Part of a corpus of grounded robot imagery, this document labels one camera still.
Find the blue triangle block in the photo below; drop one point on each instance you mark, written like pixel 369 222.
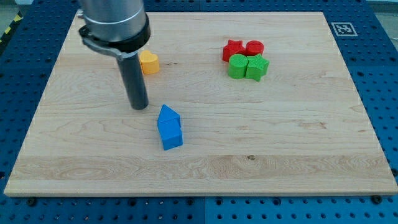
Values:
pixel 167 114

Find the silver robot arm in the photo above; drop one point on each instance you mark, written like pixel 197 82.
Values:
pixel 114 20

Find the blue cube block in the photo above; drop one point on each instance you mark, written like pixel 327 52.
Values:
pixel 170 134

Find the wooden board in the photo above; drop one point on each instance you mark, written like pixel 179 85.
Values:
pixel 300 131

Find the green cylinder block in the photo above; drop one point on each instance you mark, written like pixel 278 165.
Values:
pixel 237 66

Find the yellow heart block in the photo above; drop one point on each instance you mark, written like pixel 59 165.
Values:
pixel 149 62

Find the green star block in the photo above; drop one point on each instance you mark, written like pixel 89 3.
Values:
pixel 257 67

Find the red star block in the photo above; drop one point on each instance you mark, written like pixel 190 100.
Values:
pixel 231 48

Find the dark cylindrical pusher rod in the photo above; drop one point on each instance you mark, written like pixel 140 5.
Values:
pixel 133 79

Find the red cylinder block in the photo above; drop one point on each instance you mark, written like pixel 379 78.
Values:
pixel 254 47

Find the white fiducial marker tag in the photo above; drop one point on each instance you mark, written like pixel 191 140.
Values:
pixel 344 29

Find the yellow black hazard tape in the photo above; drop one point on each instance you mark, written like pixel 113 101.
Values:
pixel 11 28

